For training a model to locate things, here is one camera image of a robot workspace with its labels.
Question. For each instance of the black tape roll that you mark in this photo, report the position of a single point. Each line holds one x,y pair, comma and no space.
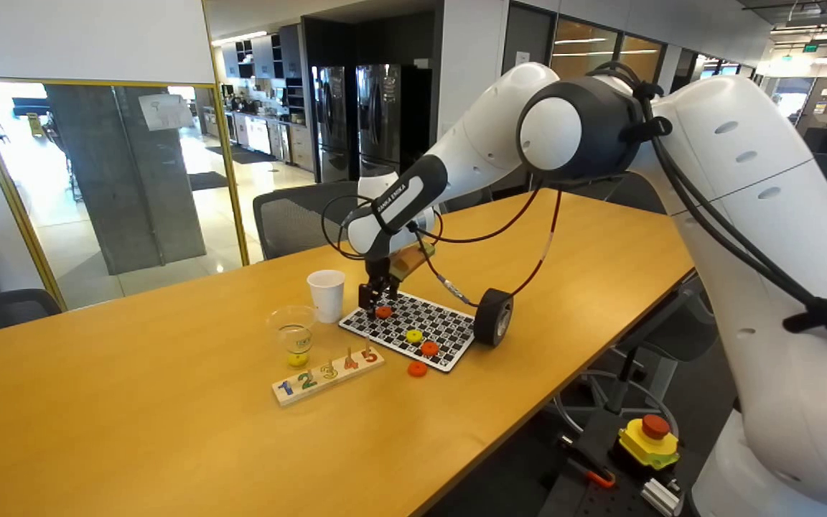
495,306

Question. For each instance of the white plastic cup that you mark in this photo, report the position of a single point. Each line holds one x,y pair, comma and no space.
324,296

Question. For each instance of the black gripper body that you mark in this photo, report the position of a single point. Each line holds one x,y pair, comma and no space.
382,274

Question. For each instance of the black office chair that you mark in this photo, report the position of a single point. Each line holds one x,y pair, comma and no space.
667,331

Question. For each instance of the yellow red emergency stop button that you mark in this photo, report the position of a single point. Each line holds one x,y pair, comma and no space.
650,443

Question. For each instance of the orange disc with hole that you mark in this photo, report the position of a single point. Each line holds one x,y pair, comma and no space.
382,312
418,369
428,348

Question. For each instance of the yellow disc with hole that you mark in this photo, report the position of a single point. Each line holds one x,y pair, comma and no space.
413,338
296,361

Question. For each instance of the dark display cabinet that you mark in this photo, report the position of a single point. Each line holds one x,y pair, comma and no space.
366,115

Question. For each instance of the clear plastic cup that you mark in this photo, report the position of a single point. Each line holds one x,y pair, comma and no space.
294,331

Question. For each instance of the black white checkered calibration board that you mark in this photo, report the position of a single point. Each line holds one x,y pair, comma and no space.
451,331

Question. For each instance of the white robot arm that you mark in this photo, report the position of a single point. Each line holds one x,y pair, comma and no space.
768,289

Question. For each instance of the wooden number peg board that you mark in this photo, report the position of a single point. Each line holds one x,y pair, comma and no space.
323,376

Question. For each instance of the dark bench seat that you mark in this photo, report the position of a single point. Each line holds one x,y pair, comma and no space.
0,312

